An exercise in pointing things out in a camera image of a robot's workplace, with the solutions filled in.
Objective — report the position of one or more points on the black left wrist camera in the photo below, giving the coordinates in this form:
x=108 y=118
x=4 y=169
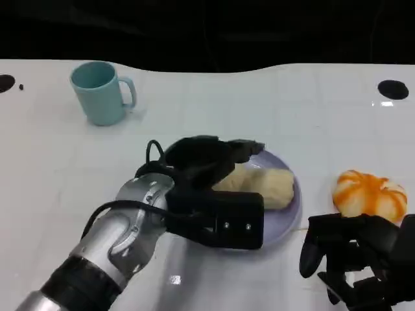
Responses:
x=236 y=220

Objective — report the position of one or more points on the orange and white bread roll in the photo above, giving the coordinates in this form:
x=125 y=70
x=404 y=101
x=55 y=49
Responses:
x=369 y=194

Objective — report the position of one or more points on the lilac plate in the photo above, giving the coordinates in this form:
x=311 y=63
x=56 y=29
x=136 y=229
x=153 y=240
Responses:
x=282 y=220

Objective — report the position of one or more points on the pale green mug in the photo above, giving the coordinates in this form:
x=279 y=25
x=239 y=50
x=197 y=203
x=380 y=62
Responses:
x=97 y=97

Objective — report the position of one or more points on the beige towel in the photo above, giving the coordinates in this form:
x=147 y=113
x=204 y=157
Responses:
x=269 y=188

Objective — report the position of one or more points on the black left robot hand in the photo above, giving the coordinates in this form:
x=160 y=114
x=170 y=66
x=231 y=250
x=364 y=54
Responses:
x=201 y=162

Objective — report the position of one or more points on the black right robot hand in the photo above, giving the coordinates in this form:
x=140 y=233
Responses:
x=373 y=252

